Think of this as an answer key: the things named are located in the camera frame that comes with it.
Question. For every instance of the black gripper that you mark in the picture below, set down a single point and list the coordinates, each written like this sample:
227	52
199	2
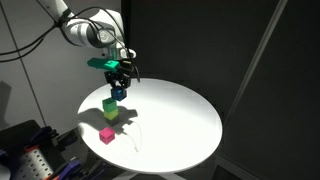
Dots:
118	76

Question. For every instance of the blue toy block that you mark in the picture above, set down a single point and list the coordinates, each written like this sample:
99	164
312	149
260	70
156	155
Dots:
119	94

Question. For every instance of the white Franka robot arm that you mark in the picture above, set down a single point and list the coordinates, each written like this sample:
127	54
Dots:
83	31

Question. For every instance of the green toy block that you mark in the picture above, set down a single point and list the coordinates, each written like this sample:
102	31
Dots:
109	104

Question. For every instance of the yellow-green toy block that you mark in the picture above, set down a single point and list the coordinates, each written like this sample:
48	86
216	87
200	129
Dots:
111	114

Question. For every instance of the dark toy block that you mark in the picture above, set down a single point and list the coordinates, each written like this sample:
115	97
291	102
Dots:
113	122

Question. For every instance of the pink toy block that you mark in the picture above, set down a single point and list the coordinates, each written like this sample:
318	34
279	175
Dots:
106	136

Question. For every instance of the black spring clamp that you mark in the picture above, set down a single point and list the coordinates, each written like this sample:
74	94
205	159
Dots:
65	138

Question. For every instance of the purple clamp with orange tip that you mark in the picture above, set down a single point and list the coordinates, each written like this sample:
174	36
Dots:
40	135
68	170

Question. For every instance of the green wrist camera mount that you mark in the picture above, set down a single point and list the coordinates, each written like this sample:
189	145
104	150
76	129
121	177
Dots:
103	64

